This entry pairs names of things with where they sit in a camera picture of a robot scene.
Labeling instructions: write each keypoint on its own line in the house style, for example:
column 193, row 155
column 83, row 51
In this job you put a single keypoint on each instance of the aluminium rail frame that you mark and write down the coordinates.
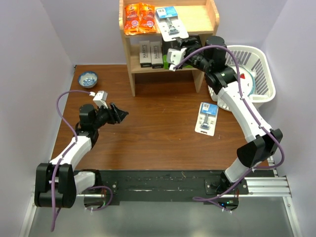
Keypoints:
column 260, row 206

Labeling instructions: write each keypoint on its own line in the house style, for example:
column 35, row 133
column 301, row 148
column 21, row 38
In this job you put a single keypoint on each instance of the white watermelon pattern plate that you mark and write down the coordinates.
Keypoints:
column 247, row 81

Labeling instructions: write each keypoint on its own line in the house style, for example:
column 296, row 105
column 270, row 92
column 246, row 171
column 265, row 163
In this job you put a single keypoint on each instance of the wooden two-tier shelf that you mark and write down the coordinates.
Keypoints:
column 200, row 17

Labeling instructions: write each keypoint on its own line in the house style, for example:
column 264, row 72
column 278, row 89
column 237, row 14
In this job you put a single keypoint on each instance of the white Harry's razor box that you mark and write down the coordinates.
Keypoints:
column 156, row 55

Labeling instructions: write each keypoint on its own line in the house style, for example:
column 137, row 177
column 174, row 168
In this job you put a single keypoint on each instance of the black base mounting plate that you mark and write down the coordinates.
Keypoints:
column 137, row 185

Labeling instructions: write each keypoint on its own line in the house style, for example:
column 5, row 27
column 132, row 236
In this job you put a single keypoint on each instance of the blue white ceramic bowl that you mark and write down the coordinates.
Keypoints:
column 88, row 79

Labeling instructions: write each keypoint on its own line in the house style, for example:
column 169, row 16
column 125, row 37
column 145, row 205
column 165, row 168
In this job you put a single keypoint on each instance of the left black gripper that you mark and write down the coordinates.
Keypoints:
column 113, row 114

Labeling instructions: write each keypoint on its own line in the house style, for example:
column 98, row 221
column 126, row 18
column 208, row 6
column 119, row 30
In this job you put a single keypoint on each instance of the orange razor bag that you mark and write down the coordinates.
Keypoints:
column 132, row 20
column 146, row 18

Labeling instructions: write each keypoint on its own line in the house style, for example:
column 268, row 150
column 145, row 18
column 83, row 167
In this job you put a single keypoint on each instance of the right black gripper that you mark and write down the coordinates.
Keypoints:
column 191, row 43

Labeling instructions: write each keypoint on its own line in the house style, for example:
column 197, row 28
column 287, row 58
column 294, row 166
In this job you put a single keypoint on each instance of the silver Harry's razor box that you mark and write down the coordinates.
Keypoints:
column 145, row 54

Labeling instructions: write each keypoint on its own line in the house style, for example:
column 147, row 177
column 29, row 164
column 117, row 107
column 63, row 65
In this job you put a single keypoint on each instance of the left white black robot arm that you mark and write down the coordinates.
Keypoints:
column 64, row 163

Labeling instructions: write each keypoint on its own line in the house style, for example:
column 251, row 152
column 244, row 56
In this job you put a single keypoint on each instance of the blue razor blister pack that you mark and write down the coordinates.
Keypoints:
column 206, row 119
column 170, row 25

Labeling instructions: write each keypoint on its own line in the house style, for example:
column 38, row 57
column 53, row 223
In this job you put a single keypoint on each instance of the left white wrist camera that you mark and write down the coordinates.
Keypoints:
column 99, row 98

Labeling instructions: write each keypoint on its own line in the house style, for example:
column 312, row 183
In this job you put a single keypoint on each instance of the white plastic laundry basket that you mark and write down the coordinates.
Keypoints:
column 254, row 60

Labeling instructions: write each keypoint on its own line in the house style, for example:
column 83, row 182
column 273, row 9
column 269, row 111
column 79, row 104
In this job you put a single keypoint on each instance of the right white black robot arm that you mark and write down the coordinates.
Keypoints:
column 222, row 74

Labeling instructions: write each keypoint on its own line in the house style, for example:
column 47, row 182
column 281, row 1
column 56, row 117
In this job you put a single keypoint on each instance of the black green razor box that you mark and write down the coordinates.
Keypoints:
column 166, row 45
column 191, row 66

